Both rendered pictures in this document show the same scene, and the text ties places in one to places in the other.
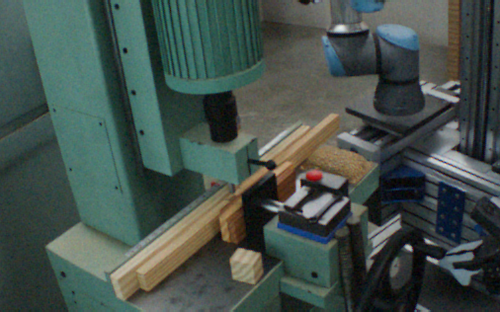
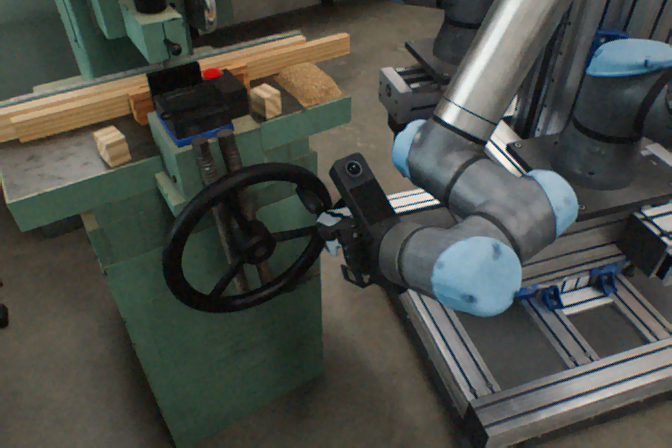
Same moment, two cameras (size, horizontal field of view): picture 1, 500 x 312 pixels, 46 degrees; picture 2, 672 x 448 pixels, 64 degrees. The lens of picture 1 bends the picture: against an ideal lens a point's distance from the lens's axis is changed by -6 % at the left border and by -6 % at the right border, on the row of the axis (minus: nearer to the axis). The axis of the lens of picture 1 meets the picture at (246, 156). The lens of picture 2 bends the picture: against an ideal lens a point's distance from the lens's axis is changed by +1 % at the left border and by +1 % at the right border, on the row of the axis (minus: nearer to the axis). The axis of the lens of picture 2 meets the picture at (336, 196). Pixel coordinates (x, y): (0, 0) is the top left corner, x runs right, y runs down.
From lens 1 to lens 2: 0.62 m
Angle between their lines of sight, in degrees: 18
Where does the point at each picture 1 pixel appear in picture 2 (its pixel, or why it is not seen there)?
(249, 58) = not seen: outside the picture
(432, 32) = not seen: hidden behind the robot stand
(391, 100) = (447, 43)
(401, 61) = not seen: outside the picture
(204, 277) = (79, 146)
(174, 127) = not seen: outside the picture
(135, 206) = (92, 66)
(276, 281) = (148, 174)
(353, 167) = (312, 89)
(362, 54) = not seen: outside the picture
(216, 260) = not seen: hidden behind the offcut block
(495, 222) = (349, 189)
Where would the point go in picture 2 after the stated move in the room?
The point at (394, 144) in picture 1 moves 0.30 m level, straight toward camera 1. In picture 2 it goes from (434, 93) to (373, 153)
